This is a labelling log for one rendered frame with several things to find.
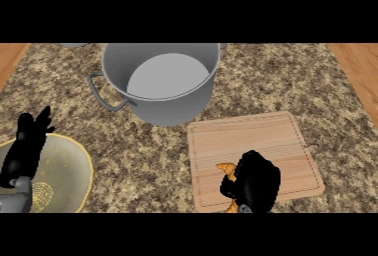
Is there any golden brown croissant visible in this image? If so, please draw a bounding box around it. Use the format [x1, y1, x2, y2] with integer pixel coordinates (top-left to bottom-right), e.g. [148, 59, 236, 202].
[213, 162, 240, 214]

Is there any grey metal pot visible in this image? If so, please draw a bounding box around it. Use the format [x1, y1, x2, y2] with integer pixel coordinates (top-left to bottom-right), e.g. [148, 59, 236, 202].
[86, 43, 227, 127]

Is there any yellow rimmed grey bowl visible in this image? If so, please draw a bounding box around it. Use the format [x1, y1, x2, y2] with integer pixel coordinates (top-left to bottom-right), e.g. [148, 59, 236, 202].
[0, 132, 95, 214]

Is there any pale wooden cutting board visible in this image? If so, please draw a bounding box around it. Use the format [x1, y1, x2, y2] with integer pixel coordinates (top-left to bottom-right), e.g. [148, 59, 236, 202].
[185, 111, 326, 214]

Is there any grey round object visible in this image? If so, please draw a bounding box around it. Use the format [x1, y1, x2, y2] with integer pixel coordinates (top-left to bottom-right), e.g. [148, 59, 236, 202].
[57, 43, 91, 49]

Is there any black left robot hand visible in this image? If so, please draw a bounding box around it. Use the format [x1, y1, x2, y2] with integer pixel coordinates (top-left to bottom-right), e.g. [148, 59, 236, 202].
[0, 105, 55, 189]

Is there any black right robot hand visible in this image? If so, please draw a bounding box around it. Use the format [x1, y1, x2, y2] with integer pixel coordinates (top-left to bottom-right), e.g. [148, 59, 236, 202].
[218, 149, 281, 214]

